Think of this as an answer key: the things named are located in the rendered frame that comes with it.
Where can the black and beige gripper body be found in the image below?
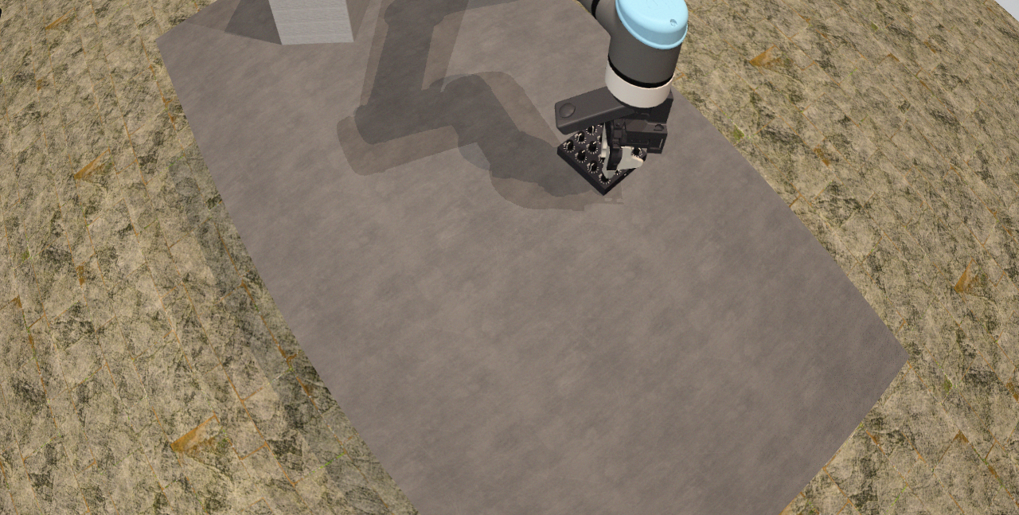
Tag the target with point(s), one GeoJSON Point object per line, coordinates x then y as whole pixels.
{"type": "Point", "coordinates": [647, 124]}

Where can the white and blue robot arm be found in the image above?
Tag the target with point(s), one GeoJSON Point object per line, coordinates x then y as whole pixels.
{"type": "Point", "coordinates": [646, 39]}

